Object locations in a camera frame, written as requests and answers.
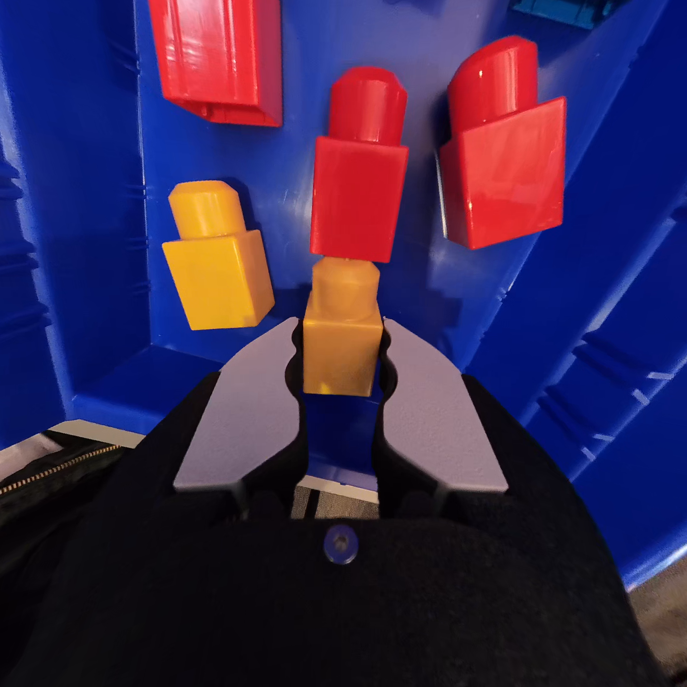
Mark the blue plastic bin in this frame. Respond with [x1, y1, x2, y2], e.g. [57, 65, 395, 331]
[0, 0, 687, 591]

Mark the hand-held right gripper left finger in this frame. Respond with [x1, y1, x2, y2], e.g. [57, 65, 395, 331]
[173, 317, 311, 517]

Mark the blue plastic block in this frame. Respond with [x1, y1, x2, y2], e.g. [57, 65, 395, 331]
[510, 0, 615, 29]

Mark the yellow plastic block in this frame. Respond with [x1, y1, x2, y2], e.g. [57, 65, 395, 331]
[162, 181, 276, 331]
[302, 258, 385, 397]

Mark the person's black jacket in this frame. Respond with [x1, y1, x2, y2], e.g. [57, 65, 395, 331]
[0, 429, 140, 591]

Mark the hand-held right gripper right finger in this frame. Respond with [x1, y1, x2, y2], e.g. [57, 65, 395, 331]
[370, 318, 509, 515]

